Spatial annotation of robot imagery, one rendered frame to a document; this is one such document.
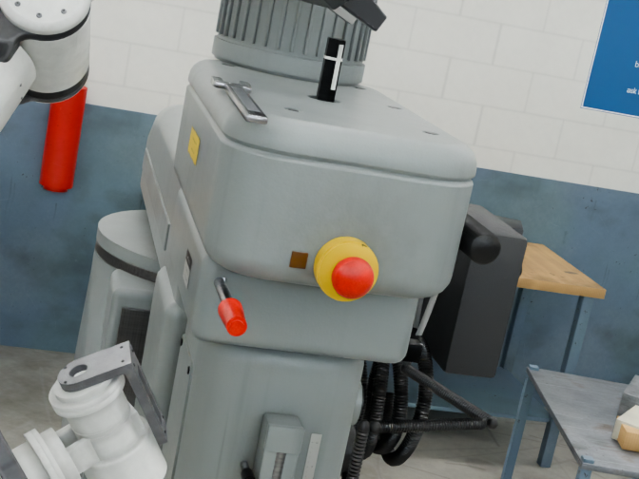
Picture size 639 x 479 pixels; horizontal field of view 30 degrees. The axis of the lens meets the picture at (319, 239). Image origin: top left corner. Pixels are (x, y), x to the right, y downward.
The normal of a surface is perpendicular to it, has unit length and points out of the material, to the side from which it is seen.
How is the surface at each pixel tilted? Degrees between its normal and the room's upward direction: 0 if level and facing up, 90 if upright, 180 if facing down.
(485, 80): 90
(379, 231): 90
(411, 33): 90
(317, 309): 90
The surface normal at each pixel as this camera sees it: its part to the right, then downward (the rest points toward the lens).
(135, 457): 0.62, 0.21
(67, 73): 0.56, 0.79
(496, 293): 0.19, 0.26
